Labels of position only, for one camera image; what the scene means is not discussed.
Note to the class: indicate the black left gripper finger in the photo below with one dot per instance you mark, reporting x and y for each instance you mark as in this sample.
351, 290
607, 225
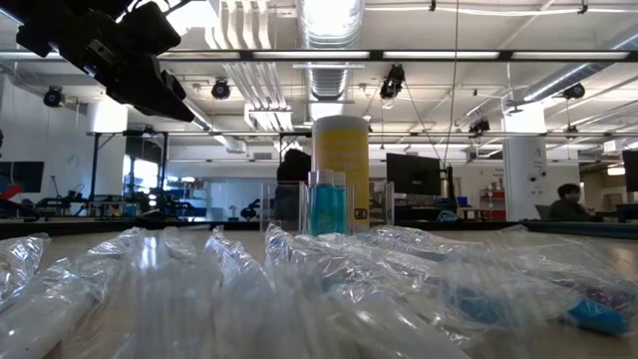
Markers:
175, 86
144, 92

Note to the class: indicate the teal mouthwash bottle white cap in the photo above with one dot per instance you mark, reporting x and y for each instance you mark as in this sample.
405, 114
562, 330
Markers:
321, 209

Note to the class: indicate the clear acrylic organizer holder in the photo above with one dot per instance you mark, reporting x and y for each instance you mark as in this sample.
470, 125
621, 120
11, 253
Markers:
386, 199

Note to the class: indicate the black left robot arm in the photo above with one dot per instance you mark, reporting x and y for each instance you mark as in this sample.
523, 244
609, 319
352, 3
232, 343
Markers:
60, 7

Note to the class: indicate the black metal rack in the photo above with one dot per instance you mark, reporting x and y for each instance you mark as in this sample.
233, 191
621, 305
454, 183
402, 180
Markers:
95, 169

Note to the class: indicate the background workbench with equipment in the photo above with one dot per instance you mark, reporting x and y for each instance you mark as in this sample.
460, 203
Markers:
124, 207

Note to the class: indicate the person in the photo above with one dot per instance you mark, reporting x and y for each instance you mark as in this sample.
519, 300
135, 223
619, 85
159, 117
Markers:
568, 209
294, 169

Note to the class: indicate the black computer monitor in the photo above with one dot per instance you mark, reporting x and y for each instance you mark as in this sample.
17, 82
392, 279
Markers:
414, 174
25, 177
631, 169

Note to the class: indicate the red object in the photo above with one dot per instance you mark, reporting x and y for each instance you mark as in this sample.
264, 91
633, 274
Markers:
10, 192

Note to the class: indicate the yellow disinfecting wipes canister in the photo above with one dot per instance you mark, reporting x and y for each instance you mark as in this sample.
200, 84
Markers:
344, 149

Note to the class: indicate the red shelf unit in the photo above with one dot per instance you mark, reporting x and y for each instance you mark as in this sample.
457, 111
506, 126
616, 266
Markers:
493, 214

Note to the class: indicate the white building column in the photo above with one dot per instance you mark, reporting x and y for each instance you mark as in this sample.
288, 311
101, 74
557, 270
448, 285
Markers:
523, 174

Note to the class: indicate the black ceiling-hung camera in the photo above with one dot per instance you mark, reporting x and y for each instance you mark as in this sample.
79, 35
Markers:
573, 91
478, 125
221, 90
54, 96
393, 82

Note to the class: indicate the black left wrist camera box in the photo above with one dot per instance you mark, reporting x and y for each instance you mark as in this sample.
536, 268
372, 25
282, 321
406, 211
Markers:
149, 30

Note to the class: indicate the black aluminium table frame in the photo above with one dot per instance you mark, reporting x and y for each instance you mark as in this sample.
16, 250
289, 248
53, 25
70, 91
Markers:
99, 228

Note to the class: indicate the silver ventilation duct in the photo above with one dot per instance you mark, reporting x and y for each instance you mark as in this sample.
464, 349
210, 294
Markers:
563, 80
329, 80

